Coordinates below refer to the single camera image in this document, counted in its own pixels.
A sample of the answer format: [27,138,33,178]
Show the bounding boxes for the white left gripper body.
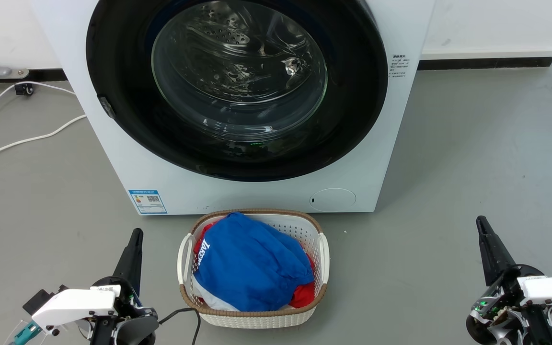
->
[32,276,141,332]

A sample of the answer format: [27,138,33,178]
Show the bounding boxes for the white woven laundry basket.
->
[177,208,330,329]

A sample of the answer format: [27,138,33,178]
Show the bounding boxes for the blue energy label sticker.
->
[128,190,168,215]

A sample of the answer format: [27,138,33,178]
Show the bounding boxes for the round white filter cover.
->
[310,188,357,212]

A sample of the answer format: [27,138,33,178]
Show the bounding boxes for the white power cable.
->
[0,115,87,164]
[0,80,76,147]

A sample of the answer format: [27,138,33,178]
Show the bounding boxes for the red garment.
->
[194,219,316,309]

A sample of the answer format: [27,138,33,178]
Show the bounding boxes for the black round glass washer door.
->
[86,0,389,182]

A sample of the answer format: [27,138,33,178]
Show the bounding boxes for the white front-load washing machine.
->
[31,0,436,216]

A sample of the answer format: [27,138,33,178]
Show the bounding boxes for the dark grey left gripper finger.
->
[113,228,144,294]

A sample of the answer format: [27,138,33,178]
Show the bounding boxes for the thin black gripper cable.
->
[158,307,202,345]

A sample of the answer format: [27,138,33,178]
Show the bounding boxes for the white printed text sticker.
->
[389,54,409,79]

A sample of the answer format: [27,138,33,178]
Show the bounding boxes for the blue garment with white lettering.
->
[193,212,315,312]

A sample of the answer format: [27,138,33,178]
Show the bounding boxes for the teal left camera plug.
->
[15,322,42,345]

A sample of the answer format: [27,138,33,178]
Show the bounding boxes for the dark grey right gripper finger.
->
[476,216,516,287]

